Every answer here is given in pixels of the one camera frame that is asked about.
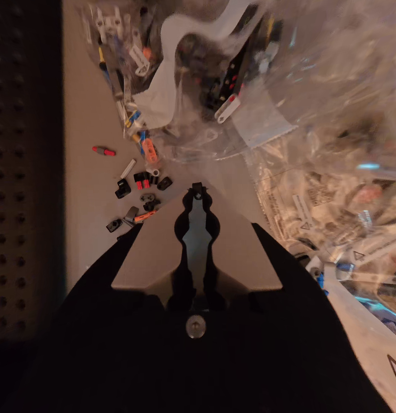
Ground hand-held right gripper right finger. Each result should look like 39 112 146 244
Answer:
204 190 284 311

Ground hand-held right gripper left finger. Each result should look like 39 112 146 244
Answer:
111 190 193 311

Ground scattered loose lego pieces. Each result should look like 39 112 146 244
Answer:
106 158 173 233

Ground numbered clear plastic bag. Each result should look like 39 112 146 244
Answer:
133 0 314 162

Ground clear bag grey blue parts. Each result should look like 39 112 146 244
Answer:
295 245 396 413

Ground black perforated board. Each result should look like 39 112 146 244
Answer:
0 0 64 342

